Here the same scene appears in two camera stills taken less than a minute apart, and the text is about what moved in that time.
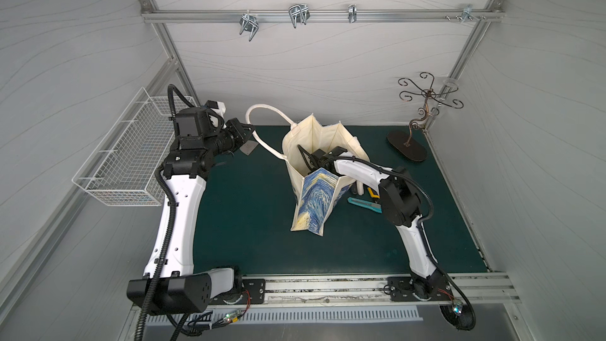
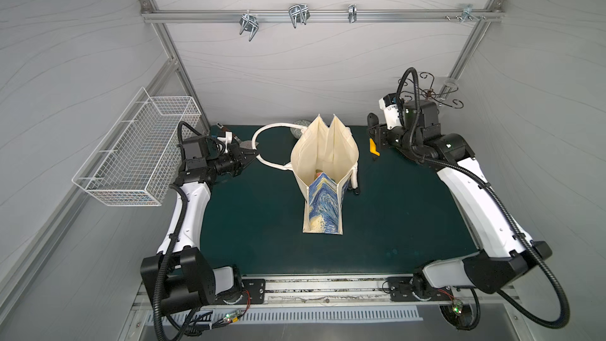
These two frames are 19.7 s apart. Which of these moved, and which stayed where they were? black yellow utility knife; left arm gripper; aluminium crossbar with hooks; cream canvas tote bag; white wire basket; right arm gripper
Moved: cream canvas tote bag; left arm gripper; right arm gripper; black yellow utility knife
Stayed: aluminium crossbar with hooks; white wire basket
